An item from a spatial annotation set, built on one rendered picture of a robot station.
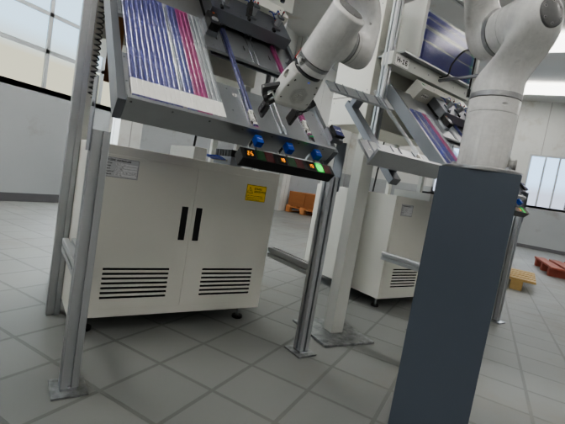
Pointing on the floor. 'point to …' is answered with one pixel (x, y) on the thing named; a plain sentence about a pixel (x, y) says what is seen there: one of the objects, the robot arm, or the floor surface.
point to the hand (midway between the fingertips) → (276, 115)
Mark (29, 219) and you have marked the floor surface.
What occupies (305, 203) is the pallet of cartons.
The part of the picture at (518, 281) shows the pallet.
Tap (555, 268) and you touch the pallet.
